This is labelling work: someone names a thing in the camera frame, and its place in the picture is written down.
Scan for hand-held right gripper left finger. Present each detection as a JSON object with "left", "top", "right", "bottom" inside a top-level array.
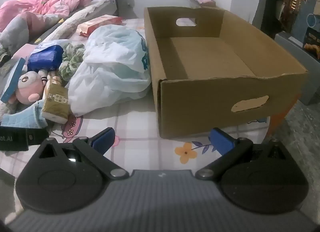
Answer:
[{"left": 37, "top": 127, "right": 129, "bottom": 180}]

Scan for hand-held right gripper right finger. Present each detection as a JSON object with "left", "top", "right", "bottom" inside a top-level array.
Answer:
[{"left": 195, "top": 128, "right": 287, "bottom": 179}]

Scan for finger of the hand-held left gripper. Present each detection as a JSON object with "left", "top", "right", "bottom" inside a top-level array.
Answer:
[{"left": 26, "top": 128, "right": 49, "bottom": 147}]

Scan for light blue towel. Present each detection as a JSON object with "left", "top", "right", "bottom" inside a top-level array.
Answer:
[{"left": 1, "top": 100, "right": 48, "bottom": 129}]

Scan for olive gold tissue pack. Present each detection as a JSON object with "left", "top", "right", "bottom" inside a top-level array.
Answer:
[{"left": 41, "top": 82, "right": 69, "bottom": 124}]

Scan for pink plush toy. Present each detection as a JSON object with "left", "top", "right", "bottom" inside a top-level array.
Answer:
[{"left": 15, "top": 71, "right": 47, "bottom": 104}]

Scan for brown cardboard box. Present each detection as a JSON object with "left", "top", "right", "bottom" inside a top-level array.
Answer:
[{"left": 144, "top": 6, "right": 309, "bottom": 140}]

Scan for light blue flat pack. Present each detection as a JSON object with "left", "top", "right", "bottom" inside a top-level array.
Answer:
[{"left": 0, "top": 57, "right": 27, "bottom": 104}]

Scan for blue white tissue packet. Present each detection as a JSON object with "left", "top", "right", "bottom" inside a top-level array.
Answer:
[{"left": 27, "top": 45, "right": 64, "bottom": 72}]

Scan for green floral scrunchie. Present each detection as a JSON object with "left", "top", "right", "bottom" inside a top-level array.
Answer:
[{"left": 59, "top": 43, "right": 87, "bottom": 82}]

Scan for plaid cartoon bed sheet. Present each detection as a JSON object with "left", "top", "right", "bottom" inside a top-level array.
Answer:
[{"left": 0, "top": 17, "right": 272, "bottom": 173}]

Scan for white plastic bag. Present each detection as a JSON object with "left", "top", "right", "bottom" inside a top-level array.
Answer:
[{"left": 66, "top": 25, "right": 152, "bottom": 117}]

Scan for red wet wipes packet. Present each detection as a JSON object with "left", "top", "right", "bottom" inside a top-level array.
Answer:
[{"left": 76, "top": 15, "right": 123, "bottom": 38}]

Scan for cream rolled blanket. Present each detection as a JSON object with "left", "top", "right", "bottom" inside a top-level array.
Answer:
[{"left": 43, "top": 4, "right": 112, "bottom": 41}]

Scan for pink quilt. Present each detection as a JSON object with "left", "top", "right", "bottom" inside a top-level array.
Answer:
[{"left": 0, "top": 0, "right": 92, "bottom": 33}]

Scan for dark printed box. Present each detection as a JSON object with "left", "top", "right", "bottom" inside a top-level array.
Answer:
[{"left": 303, "top": 27, "right": 320, "bottom": 59}]

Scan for grey pillow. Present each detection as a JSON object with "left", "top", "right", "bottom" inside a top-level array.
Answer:
[{"left": 115, "top": 0, "right": 136, "bottom": 19}]

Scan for blue panel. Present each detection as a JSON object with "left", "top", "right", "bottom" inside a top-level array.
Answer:
[{"left": 297, "top": 0, "right": 320, "bottom": 48}]

